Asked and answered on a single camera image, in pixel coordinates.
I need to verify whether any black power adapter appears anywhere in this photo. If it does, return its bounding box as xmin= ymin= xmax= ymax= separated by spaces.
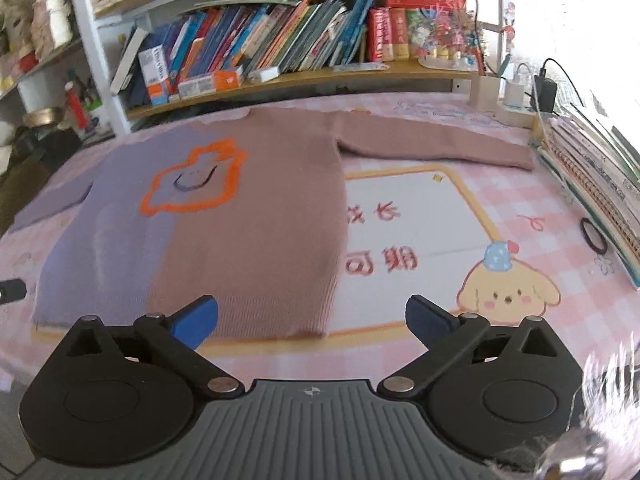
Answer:
xmin=530 ymin=74 xmax=558 ymax=113

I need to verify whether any black hair tie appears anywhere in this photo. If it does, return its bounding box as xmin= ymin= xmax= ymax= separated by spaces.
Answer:
xmin=579 ymin=216 xmax=610 ymax=256

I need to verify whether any white orange flat box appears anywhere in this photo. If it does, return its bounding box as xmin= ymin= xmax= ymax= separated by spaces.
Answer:
xmin=178 ymin=66 xmax=244 ymax=99

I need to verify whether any white charger block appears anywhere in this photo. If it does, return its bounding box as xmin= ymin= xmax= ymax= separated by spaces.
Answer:
xmin=247 ymin=66 xmax=280 ymax=84

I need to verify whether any beige pen holder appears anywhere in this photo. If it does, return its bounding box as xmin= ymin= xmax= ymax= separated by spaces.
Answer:
xmin=469 ymin=73 xmax=501 ymax=113

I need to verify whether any brown corduroy garment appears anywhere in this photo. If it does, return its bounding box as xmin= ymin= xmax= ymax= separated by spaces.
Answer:
xmin=0 ymin=157 xmax=51 ymax=234

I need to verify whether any white blue orange box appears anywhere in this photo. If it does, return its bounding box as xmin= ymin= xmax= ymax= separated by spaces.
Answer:
xmin=138 ymin=46 xmax=170 ymax=106

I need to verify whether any white and wood bookshelf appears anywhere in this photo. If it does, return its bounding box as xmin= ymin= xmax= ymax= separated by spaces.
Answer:
xmin=1 ymin=0 xmax=500 ymax=134

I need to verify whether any purple and mauve sweater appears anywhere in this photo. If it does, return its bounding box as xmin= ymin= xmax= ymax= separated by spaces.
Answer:
xmin=13 ymin=106 xmax=533 ymax=338

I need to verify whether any pink checkered cartoon tablecloth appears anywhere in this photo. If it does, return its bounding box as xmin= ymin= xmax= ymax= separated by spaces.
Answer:
xmin=1 ymin=93 xmax=639 ymax=391

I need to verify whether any golden metal bowl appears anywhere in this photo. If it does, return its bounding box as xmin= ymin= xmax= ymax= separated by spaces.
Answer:
xmin=23 ymin=106 xmax=65 ymax=128

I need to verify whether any stack of notebooks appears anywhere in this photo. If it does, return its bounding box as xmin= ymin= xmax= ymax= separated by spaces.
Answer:
xmin=532 ymin=103 xmax=639 ymax=286

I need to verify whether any white power strip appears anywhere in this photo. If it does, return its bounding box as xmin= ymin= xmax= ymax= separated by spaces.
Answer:
xmin=495 ymin=100 xmax=537 ymax=129

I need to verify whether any red tassel ornament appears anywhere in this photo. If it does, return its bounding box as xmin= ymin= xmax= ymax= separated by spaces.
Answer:
xmin=64 ymin=81 xmax=89 ymax=131

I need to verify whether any row of leaning books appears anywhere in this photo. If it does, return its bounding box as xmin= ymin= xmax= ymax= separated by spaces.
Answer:
xmin=111 ymin=0 xmax=382 ymax=107

